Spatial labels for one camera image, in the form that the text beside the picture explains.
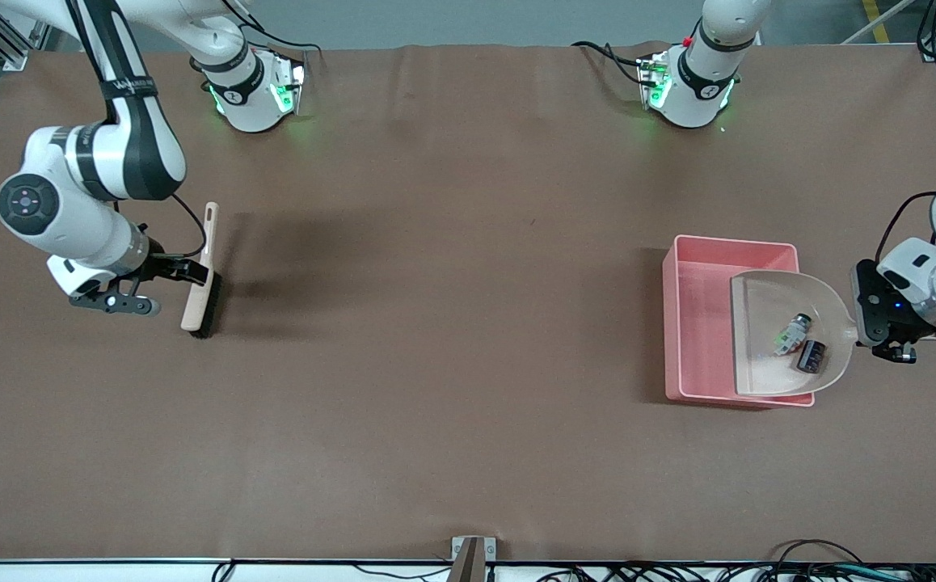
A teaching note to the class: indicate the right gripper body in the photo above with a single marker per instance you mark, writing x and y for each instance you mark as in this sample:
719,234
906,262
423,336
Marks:
162,265

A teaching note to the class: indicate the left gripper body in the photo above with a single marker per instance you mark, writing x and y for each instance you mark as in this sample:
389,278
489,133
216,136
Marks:
893,321

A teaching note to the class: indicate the beige hand brush black bristles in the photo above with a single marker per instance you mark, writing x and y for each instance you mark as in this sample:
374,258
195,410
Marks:
195,311

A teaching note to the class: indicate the dark brown electronic component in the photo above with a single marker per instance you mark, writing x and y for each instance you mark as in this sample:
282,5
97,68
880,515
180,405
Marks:
812,356

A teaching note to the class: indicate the white orange electronic component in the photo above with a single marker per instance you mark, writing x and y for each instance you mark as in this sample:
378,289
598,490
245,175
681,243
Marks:
795,330

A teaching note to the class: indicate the beige plastic dustpan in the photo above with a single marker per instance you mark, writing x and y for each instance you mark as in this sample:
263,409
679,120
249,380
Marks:
759,356

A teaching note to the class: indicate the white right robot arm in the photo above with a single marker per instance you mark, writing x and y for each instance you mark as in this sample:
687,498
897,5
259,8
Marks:
56,218

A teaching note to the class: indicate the pink plastic bin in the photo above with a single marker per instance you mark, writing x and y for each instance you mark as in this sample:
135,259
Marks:
702,339

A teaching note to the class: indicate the metal base connector plate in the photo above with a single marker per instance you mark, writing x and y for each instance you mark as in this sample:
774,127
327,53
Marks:
294,81
650,81

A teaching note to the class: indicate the brown table cover mat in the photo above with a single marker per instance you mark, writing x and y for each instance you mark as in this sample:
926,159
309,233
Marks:
468,453

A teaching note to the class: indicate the metal table edge bracket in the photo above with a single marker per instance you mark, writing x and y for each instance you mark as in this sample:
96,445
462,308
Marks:
490,550

